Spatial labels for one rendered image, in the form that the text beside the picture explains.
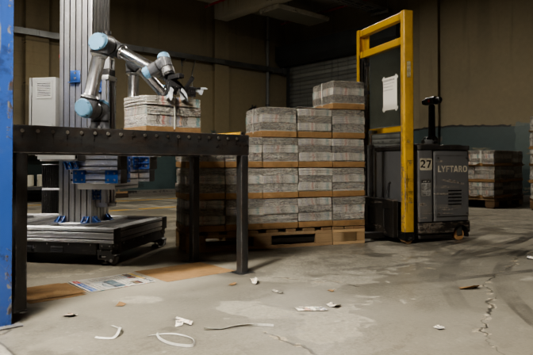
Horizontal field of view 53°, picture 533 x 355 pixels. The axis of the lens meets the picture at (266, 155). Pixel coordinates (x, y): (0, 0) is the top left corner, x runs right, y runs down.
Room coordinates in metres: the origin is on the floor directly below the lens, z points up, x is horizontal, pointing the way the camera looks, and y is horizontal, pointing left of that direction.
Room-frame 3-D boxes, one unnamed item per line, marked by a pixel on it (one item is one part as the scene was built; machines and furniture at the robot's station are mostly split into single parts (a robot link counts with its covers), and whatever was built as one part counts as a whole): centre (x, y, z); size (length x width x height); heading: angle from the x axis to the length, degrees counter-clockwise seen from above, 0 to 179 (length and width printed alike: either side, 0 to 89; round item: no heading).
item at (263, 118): (4.24, -0.03, 0.95); 0.38 x 0.29 x 0.23; 21
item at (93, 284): (2.88, 0.82, 0.00); 0.37 x 0.29 x 0.01; 131
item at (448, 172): (4.72, -1.34, 0.40); 0.69 x 0.55 x 0.80; 20
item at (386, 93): (4.60, -1.01, 1.27); 0.57 x 0.01 x 0.65; 20
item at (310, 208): (4.19, 0.09, 0.42); 1.17 x 0.39 x 0.83; 110
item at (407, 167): (4.29, -1.11, 0.97); 0.09 x 0.09 x 1.75; 20
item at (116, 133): (2.72, 0.62, 0.74); 1.34 x 0.05 x 0.12; 131
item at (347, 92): (4.44, -0.59, 0.65); 0.39 x 0.30 x 1.29; 20
